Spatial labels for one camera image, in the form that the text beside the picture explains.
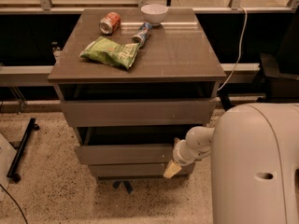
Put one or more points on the white panel at left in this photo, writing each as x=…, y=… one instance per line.
x=7, y=154

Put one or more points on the grey drawer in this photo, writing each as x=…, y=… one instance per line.
x=147, y=170
x=134, y=113
x=129, y=144

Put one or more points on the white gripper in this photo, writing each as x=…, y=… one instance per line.
x=177, y=154

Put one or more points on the white bowl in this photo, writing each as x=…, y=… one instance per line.
x=154, y=13

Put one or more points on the grey top drawer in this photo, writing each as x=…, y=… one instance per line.
x=134, y=113

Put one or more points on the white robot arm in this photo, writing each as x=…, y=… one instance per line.
x=254, y=150

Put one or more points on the grey bottom drawer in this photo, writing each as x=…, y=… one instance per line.
x=147, y=170

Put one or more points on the green chip bag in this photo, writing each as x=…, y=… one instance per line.
x=106, y=51

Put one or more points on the grey drawer cabinet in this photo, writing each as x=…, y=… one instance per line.
x=176, y=63

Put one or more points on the black wheeled stand leg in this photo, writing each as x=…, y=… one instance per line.
x=12, y=171

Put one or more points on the orange soda can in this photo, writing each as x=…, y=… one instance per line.
x=110, y=23

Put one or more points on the black office chair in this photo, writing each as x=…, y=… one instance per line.
x=281, y=70

